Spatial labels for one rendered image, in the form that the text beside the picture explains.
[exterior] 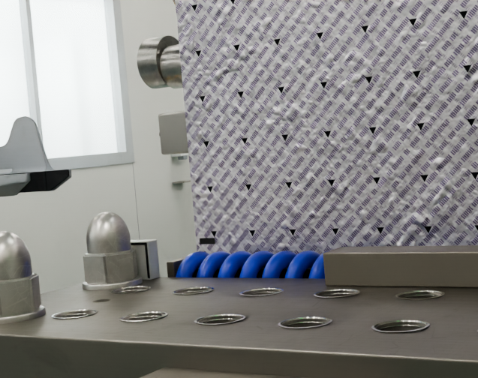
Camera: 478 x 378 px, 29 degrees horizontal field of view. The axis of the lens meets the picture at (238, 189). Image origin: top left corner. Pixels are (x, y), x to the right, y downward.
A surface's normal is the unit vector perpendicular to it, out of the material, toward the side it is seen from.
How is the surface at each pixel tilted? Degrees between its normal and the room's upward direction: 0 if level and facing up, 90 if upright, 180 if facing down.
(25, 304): 90
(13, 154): 86
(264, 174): 90
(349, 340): 0
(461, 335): 0
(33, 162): 86
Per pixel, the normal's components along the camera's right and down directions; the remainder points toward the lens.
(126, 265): 0.47, 0.00
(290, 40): -0.53, 0.09
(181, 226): 0.84, -0.04
